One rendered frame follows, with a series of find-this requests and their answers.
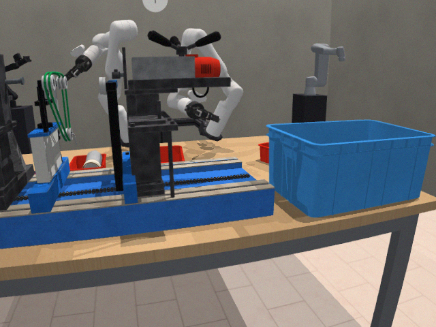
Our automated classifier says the blue plastic crate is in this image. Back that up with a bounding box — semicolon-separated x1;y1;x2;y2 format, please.
266;120;436;217

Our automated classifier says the red tray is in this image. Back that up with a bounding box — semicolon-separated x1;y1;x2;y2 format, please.
69;154;106;171
258;142;269;164
160;146;185;163

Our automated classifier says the blue machine bed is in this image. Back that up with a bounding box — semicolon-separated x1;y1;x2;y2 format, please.
0;157;275;249

